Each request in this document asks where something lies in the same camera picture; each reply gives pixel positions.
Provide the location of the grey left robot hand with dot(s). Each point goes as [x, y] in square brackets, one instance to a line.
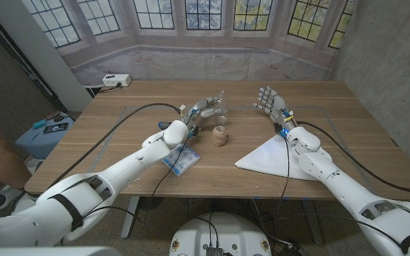
[199, 106]

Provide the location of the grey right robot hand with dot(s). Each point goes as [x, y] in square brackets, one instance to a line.
[278, 106]

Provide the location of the clear glass flask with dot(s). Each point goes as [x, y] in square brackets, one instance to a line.
[223, 120]

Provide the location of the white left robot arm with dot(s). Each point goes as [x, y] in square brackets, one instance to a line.
[84, 199]

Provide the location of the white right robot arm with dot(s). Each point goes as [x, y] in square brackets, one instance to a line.
[354, 199]

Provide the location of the white folded towel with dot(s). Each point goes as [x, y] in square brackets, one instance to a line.
[269, 158]

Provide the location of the printed window backdrop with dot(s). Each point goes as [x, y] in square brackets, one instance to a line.
[190, 60]

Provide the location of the blue white pill organizer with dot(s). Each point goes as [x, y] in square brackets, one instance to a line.
[183, 161]

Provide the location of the white power strip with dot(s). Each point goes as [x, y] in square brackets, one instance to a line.
[116, 80]

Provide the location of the grey table leg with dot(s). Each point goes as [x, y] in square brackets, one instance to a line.
[312, 222]

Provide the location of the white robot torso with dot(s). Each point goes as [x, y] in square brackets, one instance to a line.
[223, 231]

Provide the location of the white table leg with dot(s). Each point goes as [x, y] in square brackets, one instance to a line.
[130, 217]

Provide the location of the black phone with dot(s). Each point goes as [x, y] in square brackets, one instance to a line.
[56, 127]

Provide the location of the teal small device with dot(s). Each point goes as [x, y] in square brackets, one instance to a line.
[40, 123]

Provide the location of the blue stool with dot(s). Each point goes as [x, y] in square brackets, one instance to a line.
[37, 142]

